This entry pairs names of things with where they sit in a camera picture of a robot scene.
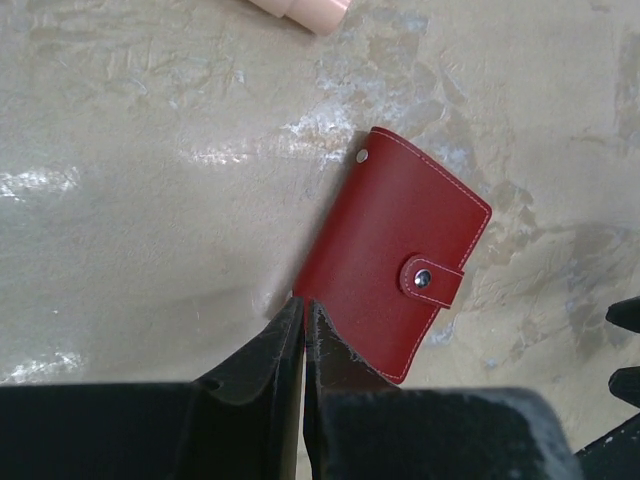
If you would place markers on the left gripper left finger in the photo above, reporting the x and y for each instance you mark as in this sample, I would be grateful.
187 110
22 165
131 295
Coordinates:
237 421

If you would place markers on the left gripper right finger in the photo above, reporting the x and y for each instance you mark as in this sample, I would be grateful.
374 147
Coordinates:
358 425

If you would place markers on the red leather card holder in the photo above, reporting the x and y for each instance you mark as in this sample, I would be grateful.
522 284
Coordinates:
391 252

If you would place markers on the pink microphone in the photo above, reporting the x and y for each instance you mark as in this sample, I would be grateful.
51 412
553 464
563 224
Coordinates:
321 17

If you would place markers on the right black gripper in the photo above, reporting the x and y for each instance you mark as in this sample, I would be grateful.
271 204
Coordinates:
615 456

